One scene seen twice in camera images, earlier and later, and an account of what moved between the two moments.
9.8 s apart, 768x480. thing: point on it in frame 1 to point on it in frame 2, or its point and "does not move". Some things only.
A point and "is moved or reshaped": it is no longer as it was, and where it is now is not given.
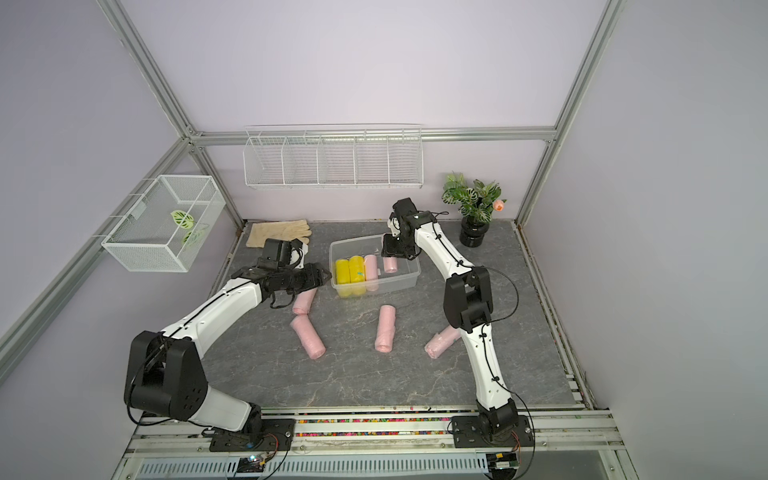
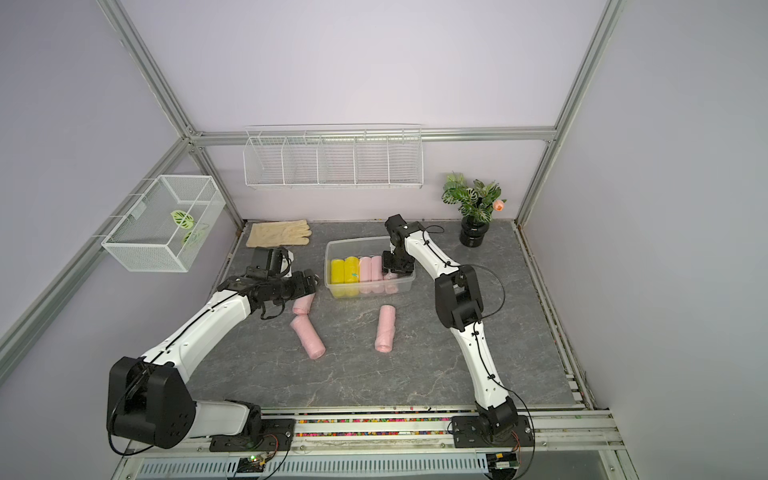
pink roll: [303, 301] does not move
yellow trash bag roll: [357, 275] is moved or reshaped
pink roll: [308, 335] does not move
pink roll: [390, 264] is moved or reshaped
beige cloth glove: [287, 231] does not move
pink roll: [371, 272] is moved or reshaped
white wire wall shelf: [375, 157] does not move
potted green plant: [477, 202] does not move
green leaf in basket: [182, 219] does not move
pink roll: [442, 341] to [391, 283]
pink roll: [386, 328] does not move
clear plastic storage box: [358, 268] does not move
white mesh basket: [161, 231] does not move
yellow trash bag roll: [343, 279] is moved or reshaped
